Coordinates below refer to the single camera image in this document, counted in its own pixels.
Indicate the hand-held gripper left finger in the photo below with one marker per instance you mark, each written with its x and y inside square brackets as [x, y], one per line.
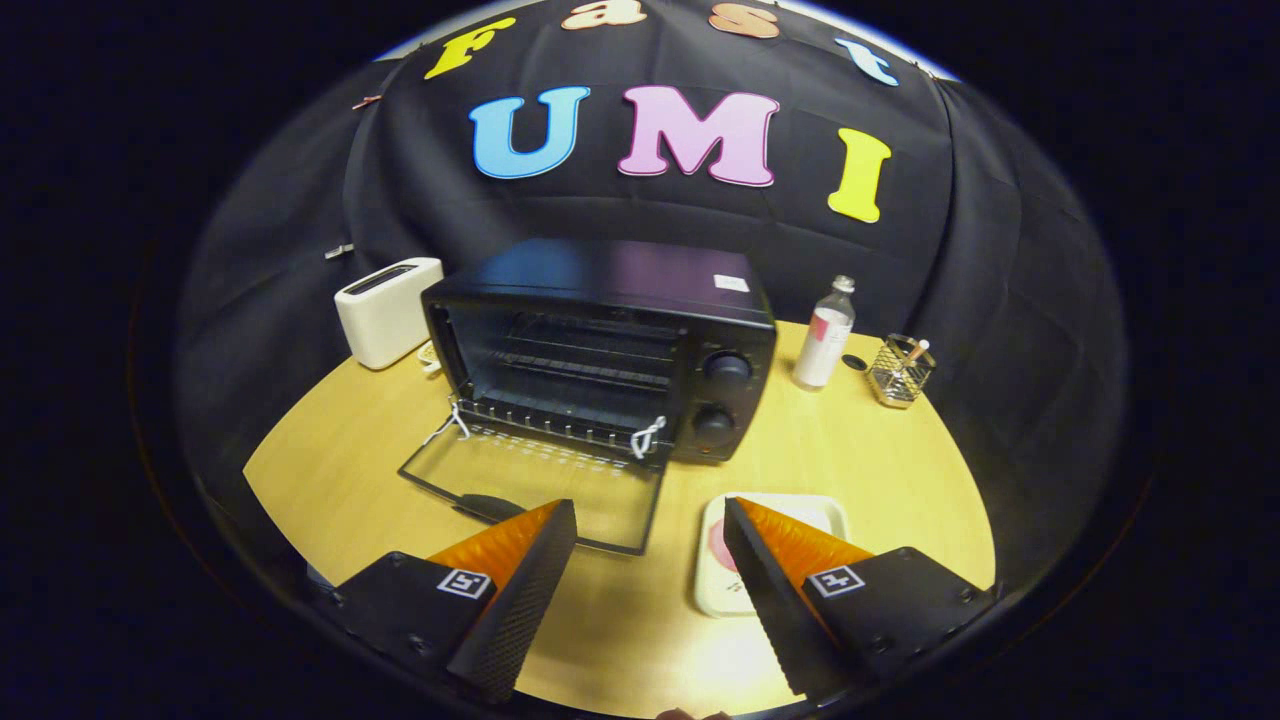
[525, 600]

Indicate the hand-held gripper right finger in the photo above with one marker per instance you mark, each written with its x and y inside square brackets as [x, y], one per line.
[770, 600]

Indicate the pink meat slice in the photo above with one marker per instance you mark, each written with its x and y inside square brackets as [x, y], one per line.
[720, 545]

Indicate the cream square plate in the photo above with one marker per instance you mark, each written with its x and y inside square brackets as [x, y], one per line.
[820, 515]

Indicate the black toaster oven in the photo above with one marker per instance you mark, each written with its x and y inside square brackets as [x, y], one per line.
[600, 275]

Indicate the white toaster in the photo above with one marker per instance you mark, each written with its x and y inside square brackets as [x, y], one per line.
[385, 315]

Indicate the small black disc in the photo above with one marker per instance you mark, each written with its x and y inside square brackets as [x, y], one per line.
[853, 362]

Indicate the cream patterned coaster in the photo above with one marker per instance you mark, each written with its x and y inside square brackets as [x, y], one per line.
[431, 357]

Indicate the clear bottle with pink label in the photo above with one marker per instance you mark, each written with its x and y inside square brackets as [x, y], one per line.
[825, 340]

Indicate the small pale stick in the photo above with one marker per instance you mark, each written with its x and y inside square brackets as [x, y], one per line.
[916, 351]

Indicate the small silver clip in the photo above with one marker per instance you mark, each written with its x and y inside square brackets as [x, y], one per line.
[338, 250]

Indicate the small red clip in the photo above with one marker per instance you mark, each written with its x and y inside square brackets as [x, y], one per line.
[365, 102]

